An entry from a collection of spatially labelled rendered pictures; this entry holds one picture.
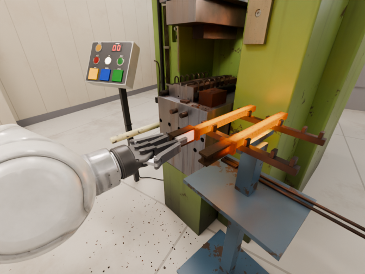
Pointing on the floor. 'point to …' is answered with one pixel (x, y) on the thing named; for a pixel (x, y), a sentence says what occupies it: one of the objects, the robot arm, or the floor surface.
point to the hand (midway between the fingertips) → (182, 137)
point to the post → (126, 119)
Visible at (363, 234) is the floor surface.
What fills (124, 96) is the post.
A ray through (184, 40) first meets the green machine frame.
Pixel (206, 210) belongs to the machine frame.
